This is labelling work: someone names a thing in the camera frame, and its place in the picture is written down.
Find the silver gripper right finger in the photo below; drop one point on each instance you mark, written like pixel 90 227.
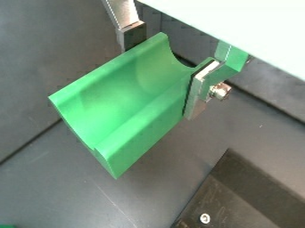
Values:
pixel 206 80

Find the green shape-sorter block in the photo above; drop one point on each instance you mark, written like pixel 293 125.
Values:
pixel 7 226

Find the green arch object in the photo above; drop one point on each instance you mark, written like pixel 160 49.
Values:
pixel 123 105

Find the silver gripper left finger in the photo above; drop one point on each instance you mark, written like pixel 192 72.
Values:
pixel 130 28

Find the black fixture bracket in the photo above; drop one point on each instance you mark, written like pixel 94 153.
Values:
pixel 241 197

